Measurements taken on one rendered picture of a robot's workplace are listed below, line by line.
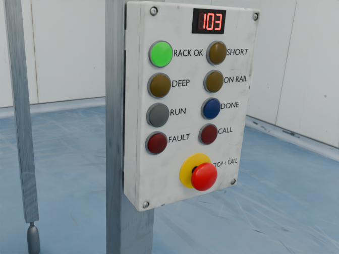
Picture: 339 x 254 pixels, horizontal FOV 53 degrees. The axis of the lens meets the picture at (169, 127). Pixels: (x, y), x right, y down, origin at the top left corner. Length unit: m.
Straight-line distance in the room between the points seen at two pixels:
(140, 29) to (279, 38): 3.32
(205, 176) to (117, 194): 0.14
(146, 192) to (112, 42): 0.20
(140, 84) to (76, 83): 3.83
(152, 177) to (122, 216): 0.11
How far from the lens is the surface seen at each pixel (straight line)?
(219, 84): 0.44
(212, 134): 0.46
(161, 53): 0.38
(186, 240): 1.97
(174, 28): 0.40
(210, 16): 0.42
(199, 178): 0.44
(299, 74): 3.54
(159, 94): 0.39
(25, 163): 1.66
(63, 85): 4.16
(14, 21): 1.51
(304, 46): 3.51
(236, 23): 0.45
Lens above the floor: 1.20
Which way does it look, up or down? 19 degrees down
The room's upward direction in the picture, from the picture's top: 4 degrees clockwise
